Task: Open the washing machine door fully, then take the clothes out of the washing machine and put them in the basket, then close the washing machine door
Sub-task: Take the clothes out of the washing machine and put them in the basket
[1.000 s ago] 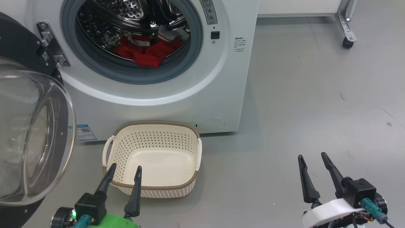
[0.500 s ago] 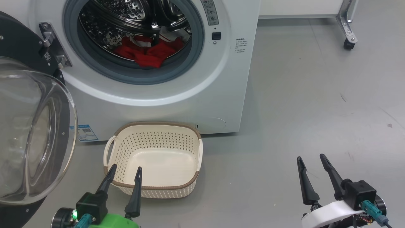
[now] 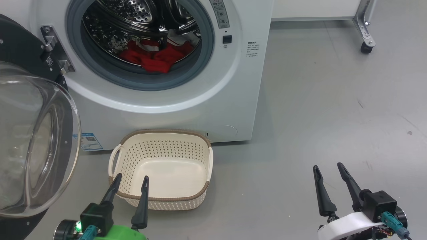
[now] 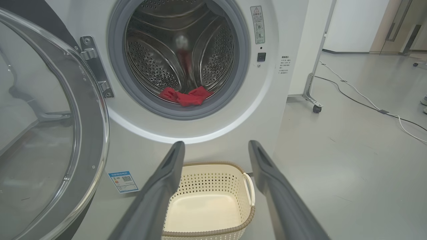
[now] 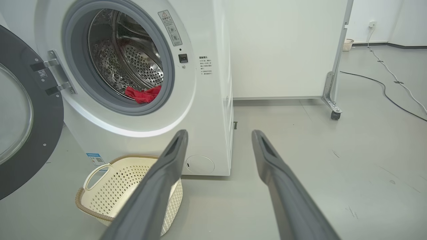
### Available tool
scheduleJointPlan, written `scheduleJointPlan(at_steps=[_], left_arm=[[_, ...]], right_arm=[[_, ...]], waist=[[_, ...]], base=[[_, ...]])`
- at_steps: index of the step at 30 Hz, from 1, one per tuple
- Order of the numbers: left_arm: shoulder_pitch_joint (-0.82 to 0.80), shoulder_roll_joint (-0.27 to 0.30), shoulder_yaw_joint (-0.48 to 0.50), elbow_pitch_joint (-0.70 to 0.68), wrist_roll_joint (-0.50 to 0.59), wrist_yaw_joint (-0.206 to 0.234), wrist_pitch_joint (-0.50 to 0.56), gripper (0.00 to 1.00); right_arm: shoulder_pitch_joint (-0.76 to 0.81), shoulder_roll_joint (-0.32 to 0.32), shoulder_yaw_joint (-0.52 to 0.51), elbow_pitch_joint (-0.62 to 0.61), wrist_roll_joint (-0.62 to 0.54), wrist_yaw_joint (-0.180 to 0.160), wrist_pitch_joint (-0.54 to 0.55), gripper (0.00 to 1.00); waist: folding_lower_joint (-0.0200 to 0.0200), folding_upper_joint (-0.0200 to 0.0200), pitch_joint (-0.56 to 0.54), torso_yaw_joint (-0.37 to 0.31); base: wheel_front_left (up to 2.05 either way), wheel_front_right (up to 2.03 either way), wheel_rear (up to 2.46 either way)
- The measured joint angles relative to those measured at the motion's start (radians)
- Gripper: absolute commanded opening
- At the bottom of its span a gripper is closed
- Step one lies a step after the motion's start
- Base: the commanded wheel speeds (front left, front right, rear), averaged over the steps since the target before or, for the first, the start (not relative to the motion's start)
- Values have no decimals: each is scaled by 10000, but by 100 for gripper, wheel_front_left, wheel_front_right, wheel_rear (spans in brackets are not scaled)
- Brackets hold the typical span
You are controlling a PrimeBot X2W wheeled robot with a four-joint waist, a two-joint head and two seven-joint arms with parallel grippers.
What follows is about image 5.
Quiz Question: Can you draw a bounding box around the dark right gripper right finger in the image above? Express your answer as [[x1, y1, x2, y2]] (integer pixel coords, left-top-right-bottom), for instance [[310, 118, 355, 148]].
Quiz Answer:
[[251, 129, 341, 240]]

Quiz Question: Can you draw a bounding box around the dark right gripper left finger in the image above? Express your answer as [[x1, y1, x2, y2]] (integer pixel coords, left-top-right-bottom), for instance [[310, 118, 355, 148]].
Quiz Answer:
[[100, 129, 189, 240]]

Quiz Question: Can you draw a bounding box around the red and white garment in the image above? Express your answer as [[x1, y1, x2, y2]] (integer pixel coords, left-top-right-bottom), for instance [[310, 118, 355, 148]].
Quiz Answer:
[[124, 85, 162, 104]]

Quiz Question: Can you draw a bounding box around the black round glass washer door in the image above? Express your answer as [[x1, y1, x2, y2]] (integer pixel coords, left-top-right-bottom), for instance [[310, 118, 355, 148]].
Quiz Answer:
[[0, 25, 64, 200]]

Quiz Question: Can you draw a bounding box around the cream perforated laundry basket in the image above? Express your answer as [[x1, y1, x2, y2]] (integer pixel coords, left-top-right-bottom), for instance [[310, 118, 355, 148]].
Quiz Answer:
[[75, 154, 183, 236]]

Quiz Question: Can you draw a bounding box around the white front-load washing machine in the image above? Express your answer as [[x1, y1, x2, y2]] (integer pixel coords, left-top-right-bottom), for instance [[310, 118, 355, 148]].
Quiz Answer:
[[0, 0, 234, 176]]

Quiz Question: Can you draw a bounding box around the steel perforated washer drum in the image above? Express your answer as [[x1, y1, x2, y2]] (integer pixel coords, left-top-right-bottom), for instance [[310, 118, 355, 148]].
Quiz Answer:
[[88, 8, 164, 100]]

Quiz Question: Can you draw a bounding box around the silver metal door hinge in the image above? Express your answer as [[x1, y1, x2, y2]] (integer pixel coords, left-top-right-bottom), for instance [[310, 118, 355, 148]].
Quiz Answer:
[[30, 50, 76, 96]]

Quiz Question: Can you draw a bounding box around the round white filter cover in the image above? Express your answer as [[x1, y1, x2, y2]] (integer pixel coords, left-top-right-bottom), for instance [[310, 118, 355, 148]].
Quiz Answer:
[[185, 155, 215, 174]]

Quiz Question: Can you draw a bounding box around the blue energy label sticker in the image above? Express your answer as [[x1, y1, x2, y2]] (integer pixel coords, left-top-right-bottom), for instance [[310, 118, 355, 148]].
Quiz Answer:
[[86, 153, 106, 167]]

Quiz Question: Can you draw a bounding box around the silver metal partition leg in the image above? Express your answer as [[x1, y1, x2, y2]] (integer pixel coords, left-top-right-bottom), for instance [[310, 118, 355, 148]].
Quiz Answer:
[[322, 0, 354, 114]]

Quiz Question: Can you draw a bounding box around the white partition panel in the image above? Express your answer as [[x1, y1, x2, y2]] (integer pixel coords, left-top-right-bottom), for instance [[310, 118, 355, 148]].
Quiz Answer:
[[223, 0, 349, 100]]

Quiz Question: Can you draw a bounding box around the grey warning sticker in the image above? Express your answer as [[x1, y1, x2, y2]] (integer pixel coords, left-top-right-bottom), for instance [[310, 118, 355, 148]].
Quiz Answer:
[[158, 10, 183, 47]]

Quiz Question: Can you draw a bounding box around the black floor cable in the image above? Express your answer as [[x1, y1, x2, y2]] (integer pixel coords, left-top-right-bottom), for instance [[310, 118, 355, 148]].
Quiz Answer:
[[340, 71, 427, 122]]

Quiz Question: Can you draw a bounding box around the white floor cable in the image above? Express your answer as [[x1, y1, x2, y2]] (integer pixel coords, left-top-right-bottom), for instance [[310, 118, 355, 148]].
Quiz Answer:
[[367, 25, 427, 115]]

